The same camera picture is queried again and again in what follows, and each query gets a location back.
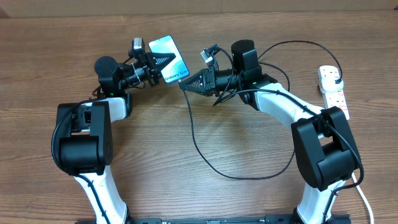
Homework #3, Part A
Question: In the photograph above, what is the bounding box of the blue-screen Galaxy smartphone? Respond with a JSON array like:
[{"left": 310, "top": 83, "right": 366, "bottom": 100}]
[{"left": 148, "top": 35, "right": 190, "bottom": 84}]

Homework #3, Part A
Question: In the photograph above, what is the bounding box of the black USB charging cable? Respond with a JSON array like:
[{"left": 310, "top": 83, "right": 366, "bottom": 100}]
[{"left": 178, "top": 40, "right": 343, "bottom": 180}]

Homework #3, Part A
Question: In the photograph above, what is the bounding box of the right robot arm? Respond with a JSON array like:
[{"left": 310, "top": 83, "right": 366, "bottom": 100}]
[{"left": 179, "top": 39, "right": 364, "bottom": 223}]

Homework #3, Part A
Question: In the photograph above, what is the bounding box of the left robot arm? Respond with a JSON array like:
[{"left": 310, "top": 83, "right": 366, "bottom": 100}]
[{"left": 51, "top": 50, "right": 176, "bottom": 223}]

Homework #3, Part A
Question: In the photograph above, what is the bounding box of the white charger plug adapter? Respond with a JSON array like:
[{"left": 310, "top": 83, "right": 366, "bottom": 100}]
[{"left": 319, "top": 77, "right": 344, "bottom": 94}]

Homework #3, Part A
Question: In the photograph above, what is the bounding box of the white power strip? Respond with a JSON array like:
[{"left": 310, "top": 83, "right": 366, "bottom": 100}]
[{"left": 318, "top": 65, "right": 349, "bottom": 120}]

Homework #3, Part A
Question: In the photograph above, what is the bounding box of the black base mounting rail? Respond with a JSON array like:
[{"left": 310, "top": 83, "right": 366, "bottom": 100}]
[{"left": 127, "top": 215, "right": 299, "bottom": 224}]

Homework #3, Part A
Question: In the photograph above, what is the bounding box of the white power strip cord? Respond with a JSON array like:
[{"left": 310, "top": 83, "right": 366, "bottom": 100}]
[{"left": 351, "top": 172, "right": 375, "bottom": 224}]

